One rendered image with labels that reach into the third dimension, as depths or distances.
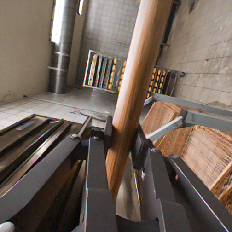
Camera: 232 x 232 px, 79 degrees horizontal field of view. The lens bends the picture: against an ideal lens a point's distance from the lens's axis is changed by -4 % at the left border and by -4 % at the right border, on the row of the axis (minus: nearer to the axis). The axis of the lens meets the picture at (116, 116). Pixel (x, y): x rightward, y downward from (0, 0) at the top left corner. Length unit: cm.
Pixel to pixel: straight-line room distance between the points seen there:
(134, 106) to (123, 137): 4
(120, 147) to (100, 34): 515
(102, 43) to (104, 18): 72
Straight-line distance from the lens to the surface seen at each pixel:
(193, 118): 57
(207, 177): 102
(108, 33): 526
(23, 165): 112
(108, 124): 16
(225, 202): 69
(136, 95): 15
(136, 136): 17
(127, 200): 95
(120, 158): 18
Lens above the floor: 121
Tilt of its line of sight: 3 degrees down
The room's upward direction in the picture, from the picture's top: 78 degrees counter-clockwise
